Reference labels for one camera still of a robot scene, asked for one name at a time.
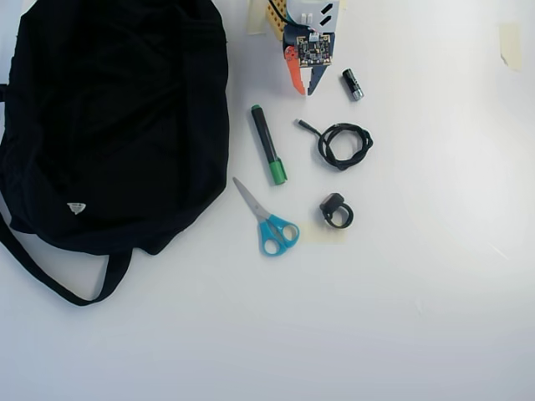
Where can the white grey teal robot arm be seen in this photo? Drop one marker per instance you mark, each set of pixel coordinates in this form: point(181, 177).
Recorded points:
point(309, 8)

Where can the yellow perforated base block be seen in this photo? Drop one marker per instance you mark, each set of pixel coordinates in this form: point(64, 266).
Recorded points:
point(276, 25)

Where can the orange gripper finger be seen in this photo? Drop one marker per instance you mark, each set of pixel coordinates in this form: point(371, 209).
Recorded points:
point(296, 77)

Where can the black fabric bag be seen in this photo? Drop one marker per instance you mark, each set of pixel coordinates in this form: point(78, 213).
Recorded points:
point(104, 125)

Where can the blue-grey gripper finger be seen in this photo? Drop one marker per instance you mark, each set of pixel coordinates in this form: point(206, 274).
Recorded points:
point(316, 77)

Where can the black marker with green cap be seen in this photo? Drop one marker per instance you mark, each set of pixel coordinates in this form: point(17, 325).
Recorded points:
point(264, 138)

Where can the square masking tape patch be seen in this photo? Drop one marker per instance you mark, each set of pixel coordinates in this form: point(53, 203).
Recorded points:
point(317, 237)

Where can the bare camera circuit board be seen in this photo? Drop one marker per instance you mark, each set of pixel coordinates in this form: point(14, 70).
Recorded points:
point(313, 50)

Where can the small black cylinder torch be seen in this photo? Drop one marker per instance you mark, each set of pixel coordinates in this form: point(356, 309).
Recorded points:
point(352, 83)

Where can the torn masking tape strip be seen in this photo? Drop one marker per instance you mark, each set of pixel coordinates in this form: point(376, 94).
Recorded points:
point(511, 46)

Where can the long masking tape strip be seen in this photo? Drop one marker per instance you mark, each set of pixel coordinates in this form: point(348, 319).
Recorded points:
point(255, 21)

